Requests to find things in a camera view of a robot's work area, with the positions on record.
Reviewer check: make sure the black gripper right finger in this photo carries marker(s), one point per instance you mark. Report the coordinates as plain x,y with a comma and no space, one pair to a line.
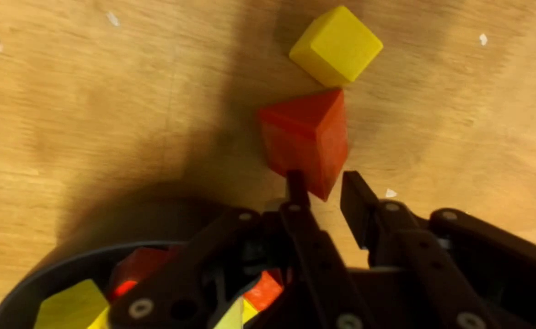
438,256

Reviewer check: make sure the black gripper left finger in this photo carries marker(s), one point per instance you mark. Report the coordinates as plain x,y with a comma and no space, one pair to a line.
304,256

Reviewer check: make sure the large orange-red wooden block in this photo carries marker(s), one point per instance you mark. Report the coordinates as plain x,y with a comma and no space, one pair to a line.
304,139

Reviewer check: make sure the red wooden cube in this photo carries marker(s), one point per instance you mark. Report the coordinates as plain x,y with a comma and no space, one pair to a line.
136,267

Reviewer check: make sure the large yellow wooden block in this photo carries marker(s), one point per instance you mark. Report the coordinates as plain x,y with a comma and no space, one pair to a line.
72,304

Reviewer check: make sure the black bowl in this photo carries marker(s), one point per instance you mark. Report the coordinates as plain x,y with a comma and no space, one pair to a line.
30,286

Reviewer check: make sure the small yellow wooden cube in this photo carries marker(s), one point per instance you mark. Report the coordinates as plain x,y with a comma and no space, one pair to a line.
337,46

